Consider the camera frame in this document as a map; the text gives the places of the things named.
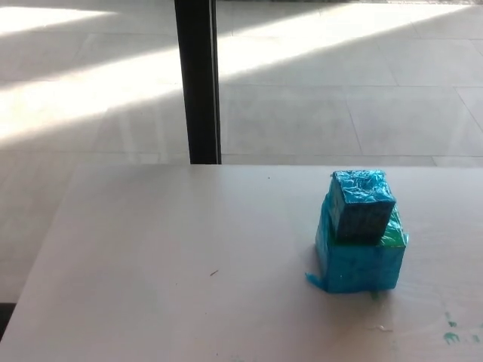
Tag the small blue cube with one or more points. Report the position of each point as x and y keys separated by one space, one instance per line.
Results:
x=358 y=203

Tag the big blue wrapped cube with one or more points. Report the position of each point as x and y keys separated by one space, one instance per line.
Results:
x=362 y=269

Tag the black vertical window post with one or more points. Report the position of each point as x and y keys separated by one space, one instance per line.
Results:
x=198 y=81

